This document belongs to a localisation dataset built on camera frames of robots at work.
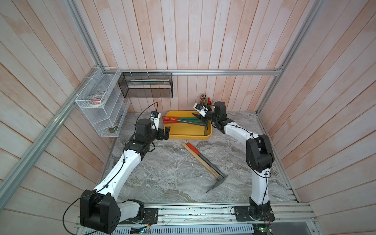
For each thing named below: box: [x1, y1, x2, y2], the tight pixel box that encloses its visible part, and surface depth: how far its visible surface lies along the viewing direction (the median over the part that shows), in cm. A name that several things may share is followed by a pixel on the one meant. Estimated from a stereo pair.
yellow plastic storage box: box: [164, 110, 213, 141], surface depth 109 cm
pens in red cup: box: [199, 93, 212, 106], surface depth 109 cm
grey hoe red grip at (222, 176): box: [186, 142, 229, 193], surface depth 90 cm
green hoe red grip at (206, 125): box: [163, 120, 210, 136], surface depth 106 cm
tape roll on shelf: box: [88, 94, 103, 107], surface depth 75 cm
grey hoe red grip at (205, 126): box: [162, 116, 209, 131], surface depth 108 cm
